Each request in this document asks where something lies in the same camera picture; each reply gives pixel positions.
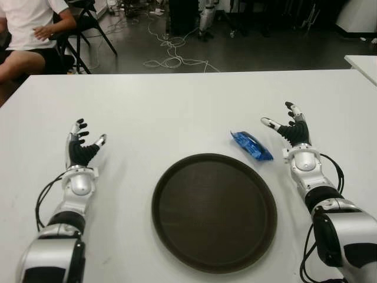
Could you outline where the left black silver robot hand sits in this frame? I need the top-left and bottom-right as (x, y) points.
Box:
(65, 117), (108, 169)

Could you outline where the white side table corner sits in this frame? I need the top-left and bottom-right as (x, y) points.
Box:
(343, 54), (377, 86)

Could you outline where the round dark brown tray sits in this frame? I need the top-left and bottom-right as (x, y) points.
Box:
(151, 152), (278, 275)

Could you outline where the black right elbow cable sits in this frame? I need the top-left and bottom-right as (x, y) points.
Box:
(299, 221), (345, 283)

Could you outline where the blue Oreo cookie packet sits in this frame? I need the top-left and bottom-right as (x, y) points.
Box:
(230, 130), (274, 162)

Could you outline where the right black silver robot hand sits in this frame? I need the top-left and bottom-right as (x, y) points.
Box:
(260, 100), (312, 147)

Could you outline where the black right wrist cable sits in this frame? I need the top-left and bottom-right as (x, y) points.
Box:
(319, 153), (345, 195)

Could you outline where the silver humanoid robot leg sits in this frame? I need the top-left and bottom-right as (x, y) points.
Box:
(197, 0), (219, 42)

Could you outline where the black folding chair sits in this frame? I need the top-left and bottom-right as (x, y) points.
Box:
(49, 0), (118, 74)

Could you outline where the seated person in white shirt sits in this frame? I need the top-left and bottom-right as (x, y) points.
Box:
(0, 0), (78, 83)

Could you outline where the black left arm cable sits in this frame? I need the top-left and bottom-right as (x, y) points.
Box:
(35, 170), (68, 231)

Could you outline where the white cabinet with black base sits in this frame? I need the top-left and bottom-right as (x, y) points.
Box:
(335, 0), (377, 39)

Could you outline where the white cable on floor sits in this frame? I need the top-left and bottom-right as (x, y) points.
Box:
(143, 17), (221, 73)

